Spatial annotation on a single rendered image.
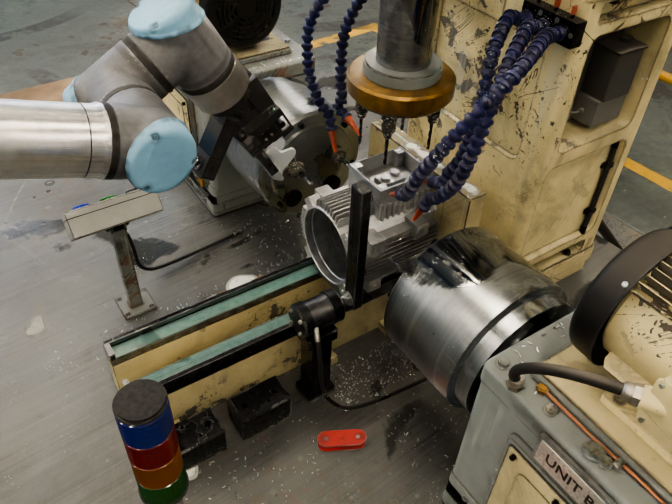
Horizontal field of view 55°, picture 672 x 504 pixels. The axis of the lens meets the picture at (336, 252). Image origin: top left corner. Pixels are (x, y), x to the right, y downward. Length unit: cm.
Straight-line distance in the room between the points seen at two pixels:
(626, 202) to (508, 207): 212
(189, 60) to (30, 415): 73
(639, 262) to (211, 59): 59
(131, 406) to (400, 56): 64
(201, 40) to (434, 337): 53
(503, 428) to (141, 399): 47
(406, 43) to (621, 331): 53
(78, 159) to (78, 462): 63
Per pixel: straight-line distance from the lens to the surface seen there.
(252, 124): 103
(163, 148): 78
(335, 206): 117
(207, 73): 93
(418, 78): 105
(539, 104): 115
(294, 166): 132
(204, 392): 120
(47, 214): 175
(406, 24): 103
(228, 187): 160
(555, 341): 93
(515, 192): 125
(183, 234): 160
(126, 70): 90
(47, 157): 76
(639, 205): 337
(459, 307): 97
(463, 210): 118
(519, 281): 99
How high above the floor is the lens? 182
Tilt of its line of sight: 42 degrees down
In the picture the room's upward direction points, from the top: 3 degrees clockwise
